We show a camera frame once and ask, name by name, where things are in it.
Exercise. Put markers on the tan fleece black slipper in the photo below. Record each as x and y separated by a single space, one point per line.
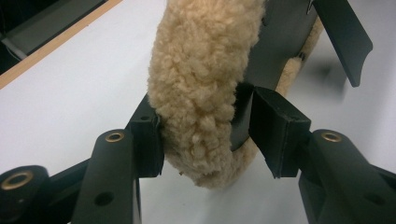
199 77

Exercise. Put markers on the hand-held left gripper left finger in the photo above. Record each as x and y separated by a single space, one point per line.
112 174

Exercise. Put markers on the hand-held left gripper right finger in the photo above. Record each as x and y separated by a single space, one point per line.
280 137

